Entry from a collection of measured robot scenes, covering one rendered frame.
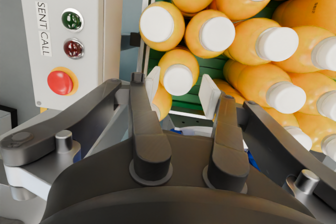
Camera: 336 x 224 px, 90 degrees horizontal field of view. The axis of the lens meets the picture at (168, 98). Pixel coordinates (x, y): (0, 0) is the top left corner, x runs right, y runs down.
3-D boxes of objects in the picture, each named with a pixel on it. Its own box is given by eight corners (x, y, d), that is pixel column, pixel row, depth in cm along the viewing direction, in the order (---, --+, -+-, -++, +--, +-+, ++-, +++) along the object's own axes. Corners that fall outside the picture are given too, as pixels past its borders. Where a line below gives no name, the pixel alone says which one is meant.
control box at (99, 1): (72, 88, 36) (33, 107, 26) (66, -22, 29) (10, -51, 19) (118, 96, 36) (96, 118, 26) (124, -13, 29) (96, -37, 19)
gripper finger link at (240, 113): (223, 105, 14) (259, 112, 14) (212, 88, 18) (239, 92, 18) (218, 122, 14) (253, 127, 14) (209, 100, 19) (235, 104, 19)
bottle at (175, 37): (178, 9, 38) (177, -14, 20) (185, 41, 40) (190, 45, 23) (148, 19, 39) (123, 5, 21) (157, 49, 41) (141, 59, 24)
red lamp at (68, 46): (67, 55, 23) (61, 56, 22) (66, 39, 23) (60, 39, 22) (82, 58, 23) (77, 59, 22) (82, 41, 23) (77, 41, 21)
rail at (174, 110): (140, 103, 42) (137, 108, 39) (141, 100, 41) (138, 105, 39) (300, 129, 41) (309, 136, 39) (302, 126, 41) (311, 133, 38)
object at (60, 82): (52, 91, 25) (47, 93, 24) (50, 67, 24) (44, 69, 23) (76, 95, 25) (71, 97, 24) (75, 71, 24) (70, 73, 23)
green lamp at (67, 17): (65, 28, 22) (59, 28, 21) (64, 10, 21) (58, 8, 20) (81, 31, 22) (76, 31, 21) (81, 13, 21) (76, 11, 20)
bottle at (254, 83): (232, 51, 40) (273, 62, 23) (258, 62, 41) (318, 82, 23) (218, 77, 43) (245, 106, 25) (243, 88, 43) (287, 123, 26)
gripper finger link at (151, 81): (149, 109, 16) (141, 108, 16) (157, 88, 23) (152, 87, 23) (152, 79, 15) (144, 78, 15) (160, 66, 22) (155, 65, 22)
